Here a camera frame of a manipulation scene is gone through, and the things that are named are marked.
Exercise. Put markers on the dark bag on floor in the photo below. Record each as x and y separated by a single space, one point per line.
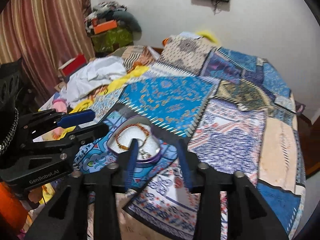
299 108

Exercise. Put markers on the white cloth on bed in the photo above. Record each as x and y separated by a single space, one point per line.
99 72

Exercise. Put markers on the pile of clothes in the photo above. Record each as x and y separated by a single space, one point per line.
109 11

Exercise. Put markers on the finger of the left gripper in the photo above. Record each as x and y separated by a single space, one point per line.
74 119
83 136

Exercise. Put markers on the purple heart jewelry box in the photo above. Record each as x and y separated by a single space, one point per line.
138 128

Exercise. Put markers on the red white box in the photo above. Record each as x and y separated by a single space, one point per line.
73 65

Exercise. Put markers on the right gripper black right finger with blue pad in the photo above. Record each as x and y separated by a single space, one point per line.
249 215

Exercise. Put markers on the patchwork patterned bedspread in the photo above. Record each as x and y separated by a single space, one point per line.
235 112

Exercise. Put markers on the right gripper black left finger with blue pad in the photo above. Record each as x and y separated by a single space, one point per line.
65 215

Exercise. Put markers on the yellow round object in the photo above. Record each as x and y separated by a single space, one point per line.
209 36

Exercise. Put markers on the green patterned storage box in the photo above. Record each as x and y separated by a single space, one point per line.
111 40

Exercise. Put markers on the striped pillow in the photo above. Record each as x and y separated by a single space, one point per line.
134 56

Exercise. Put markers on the red striped curtain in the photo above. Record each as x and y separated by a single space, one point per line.
44 34

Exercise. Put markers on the orange box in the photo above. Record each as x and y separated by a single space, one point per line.
100 28

